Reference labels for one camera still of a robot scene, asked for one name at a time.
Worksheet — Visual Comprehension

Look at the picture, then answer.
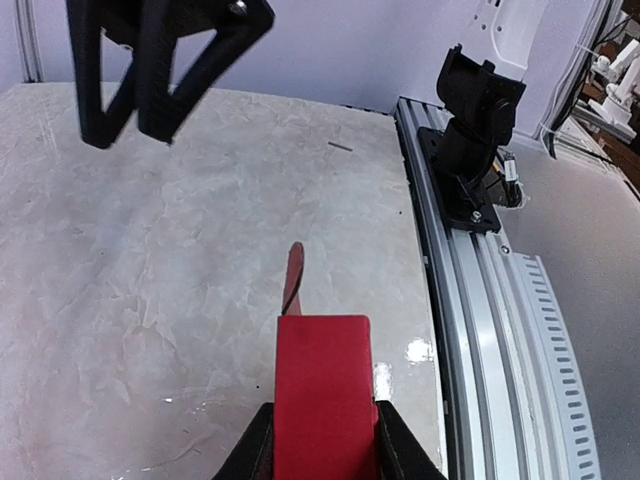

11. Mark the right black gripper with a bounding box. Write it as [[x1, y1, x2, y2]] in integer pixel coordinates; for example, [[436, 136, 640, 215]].
[[66, 0, 275, 149]]

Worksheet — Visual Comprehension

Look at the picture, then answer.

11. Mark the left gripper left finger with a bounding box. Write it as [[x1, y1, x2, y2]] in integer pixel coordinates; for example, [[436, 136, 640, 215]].
[[212, 402, 274, 480]]

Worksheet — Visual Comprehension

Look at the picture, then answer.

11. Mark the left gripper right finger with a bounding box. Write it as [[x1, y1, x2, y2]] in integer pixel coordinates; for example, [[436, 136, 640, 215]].
[[375, 400, 446, 480]]

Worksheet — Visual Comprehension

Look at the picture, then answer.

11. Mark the red paper box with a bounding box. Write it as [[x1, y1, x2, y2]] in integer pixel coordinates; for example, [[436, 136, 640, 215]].
[[273, 242, 379, 479]]

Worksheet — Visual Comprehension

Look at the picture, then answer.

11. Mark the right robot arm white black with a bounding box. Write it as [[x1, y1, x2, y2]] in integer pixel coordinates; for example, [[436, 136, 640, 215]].
[[66, 1, 546, 149]]

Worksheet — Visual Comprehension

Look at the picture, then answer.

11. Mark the front aluminium rail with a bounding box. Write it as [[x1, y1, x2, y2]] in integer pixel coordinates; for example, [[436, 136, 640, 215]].
[[395, 98, 601, 479]]

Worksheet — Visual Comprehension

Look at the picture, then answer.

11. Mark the right aluminium frame post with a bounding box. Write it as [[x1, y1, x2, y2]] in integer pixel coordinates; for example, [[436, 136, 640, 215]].
[[13, 0, 44, 83]]

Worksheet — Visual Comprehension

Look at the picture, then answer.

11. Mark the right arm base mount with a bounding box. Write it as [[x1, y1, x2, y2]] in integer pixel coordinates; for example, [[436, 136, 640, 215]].
[[417, 127, 524, 234]]

